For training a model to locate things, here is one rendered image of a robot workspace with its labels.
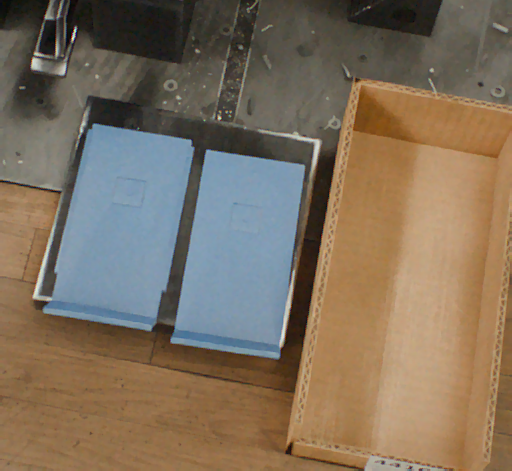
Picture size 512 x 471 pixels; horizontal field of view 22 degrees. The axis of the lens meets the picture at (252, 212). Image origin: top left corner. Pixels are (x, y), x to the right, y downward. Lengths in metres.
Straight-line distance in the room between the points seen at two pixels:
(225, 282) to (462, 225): 0.18
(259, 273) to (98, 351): 0.12
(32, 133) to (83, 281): 0.13
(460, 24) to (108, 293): 0.35
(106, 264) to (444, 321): 0.23
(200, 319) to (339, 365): 0.10
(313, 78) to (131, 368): 0.26
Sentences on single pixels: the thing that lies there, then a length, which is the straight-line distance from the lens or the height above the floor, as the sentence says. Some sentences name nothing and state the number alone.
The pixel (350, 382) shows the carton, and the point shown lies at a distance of 0.91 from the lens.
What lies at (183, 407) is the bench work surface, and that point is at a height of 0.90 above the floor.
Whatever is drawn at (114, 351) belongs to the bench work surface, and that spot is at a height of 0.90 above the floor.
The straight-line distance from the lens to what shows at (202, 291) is 0.90.
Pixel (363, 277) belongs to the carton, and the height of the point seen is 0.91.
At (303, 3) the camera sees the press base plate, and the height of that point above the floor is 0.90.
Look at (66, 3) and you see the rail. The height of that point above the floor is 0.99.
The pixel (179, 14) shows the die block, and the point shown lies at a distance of 0.95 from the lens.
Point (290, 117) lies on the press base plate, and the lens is 0.99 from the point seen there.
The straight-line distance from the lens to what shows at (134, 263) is 0.91.
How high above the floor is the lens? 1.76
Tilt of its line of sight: 64 degrees down
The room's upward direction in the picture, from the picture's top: 9 degrees clockwise
